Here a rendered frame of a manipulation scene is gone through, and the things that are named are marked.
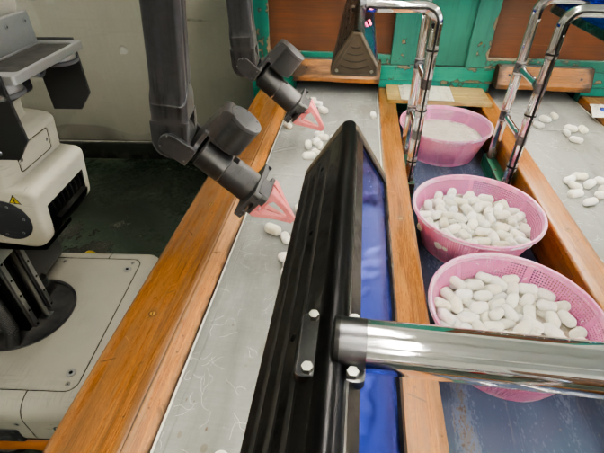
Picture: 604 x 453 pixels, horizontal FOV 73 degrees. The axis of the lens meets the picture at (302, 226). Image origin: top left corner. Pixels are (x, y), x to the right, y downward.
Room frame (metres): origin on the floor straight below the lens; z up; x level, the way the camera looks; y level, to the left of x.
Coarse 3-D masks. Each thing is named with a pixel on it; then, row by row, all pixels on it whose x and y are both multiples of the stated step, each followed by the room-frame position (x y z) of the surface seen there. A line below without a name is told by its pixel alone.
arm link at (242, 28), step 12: (228, 0) 1.00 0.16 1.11; (240, 0) 1.00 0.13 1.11; (252, 0) 1.02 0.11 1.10; (228, 12) 1.00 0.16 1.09; (240, 12) 1.00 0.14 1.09; (252, 12) 1.01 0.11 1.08; (240, 24) 0.99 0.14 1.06; (252, 24) 1.00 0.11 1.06; (240, 36) 0.99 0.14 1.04; (252, 36) 0.99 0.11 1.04; (240, 48) 0.99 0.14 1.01; (252, 48) 0.99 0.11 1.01; (252, 60) 0.99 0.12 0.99
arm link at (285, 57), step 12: (276, 48) 1.00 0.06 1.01; (288, 48) 1.00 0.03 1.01; (240, 60) 0.98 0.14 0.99; (264, 60) 0.99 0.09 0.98; (276, 60) 1.00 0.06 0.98; (288, 60) 0.99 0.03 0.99; (300, 60) 1.00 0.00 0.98; (240, 72) 0.98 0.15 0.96; (252, 72) 0.98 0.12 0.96; (288, 72) 0.99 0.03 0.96
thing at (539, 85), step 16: (544, 0) 1.01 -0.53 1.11; (560, 0) 1.01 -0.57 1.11; (576, 0) 1.00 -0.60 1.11; (592, 0) 1.00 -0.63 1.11; (576, 16) 0.86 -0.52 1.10; (592, 16) 0.86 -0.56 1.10; (528, 32) 1.01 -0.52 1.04; (560, 32) 0.86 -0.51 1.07; (528, 48) 1.01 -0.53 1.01; (560, 48) 0.87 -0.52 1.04; (544, 64) 0.87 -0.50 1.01; (512, 80) 1.02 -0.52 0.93; (528, 80) 0.93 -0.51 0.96; (544, 80) 0.86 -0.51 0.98; (512, 96) 1.01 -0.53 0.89; (528, 112) 0.87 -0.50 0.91; (496, 128) 1.02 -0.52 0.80; (512, 128) 0.93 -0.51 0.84; (528, 128) 0.86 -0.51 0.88; (496, 144) 1.01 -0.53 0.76; (496, 160) 1.00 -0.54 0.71; (512, 160) 0.87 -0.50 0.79; (496, 176) 0.92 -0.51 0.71; (512, 176) 0.86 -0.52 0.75
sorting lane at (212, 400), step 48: (336, 96) 1.43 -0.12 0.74; (288, 144) 1.05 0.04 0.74; (288, 192) 0.80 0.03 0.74; (240, 240) 0.63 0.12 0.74; (240, 288) 0.50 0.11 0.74; (240, 336) 0.39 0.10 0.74; (192, 384) 0.31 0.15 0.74; (240, 384) 0.31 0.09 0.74; (192, 432) 0.25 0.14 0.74; (240, 432) 0.25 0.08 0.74
